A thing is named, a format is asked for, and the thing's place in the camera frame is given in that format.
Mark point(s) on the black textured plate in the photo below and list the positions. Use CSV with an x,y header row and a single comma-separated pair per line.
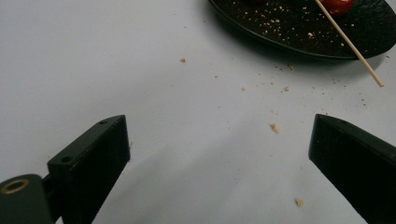
x,y
295,28

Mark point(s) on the large cored red hawthorn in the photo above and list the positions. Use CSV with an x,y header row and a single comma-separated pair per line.
x,y
337,6

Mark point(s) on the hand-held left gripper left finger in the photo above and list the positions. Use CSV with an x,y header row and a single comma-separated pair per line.
x,y
93,161

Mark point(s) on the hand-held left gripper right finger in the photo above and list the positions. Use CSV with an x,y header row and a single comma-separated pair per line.
x,y
358,161

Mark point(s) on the wooden skewer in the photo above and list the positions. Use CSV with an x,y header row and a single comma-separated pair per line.
x,y
348,42

